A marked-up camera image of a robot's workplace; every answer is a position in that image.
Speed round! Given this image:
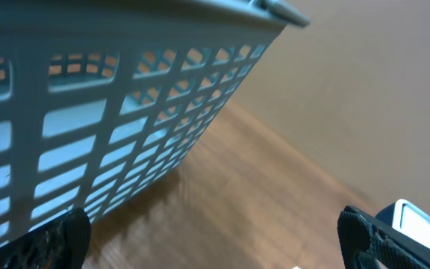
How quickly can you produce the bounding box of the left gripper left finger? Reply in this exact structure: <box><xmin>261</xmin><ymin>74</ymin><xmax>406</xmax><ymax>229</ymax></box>
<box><xmin>0</xmin><ymin>208</ymin><xmax>91</xmax><ymax>269</ymax></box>

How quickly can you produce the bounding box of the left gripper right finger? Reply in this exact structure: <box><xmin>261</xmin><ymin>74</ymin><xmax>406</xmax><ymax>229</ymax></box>
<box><xmin>337</xmin><ymin>205</ymin><xmax>430</xmax><ymax>269</ymax></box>

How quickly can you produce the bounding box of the white barcode scanner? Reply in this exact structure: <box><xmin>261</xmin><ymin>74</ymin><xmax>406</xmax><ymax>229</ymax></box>
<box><xmin>376</xmin><ymin>199</ymin><xmax>430</xmax><ymax>249</ymax></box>

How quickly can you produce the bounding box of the grey plastic mesh basket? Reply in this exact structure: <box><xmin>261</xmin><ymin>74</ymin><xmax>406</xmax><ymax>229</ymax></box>
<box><xmin>0</xmin><ymin>1</ymin><xmax>311</xmax><ymax>247</ymax></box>

